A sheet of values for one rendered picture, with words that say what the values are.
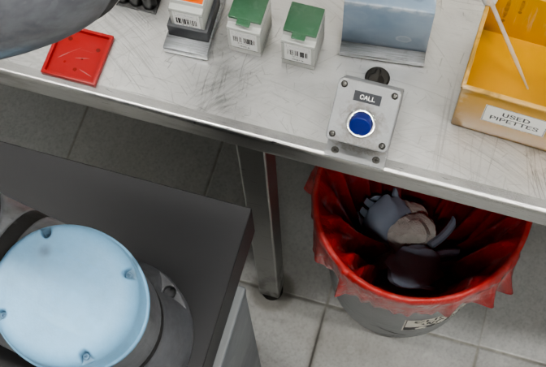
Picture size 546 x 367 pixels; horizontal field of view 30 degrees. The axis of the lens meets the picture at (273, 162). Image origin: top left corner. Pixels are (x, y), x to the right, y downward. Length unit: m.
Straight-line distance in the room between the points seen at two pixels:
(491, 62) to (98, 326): 0.60
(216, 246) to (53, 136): 1.17
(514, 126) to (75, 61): 0.52
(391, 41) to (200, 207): 0.31
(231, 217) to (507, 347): 1.06
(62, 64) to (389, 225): 0.79
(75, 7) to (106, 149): 1.62
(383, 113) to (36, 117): 1.22
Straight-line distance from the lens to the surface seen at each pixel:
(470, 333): 2.02
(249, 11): 1.17
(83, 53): 1.24
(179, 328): 1.00
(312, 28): 1.16
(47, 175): 1.11
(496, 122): 1.16
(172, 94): 1.20
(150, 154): 2.13
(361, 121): 1.10
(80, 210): 1.09
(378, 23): 1.17
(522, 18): 1.20
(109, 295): 0.83
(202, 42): 1.21
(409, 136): 1.18
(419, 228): 1.82
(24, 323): 0.83
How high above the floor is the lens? 1.95
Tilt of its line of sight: 68 degrees down
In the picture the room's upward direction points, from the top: 4 degrees counter-clockwise
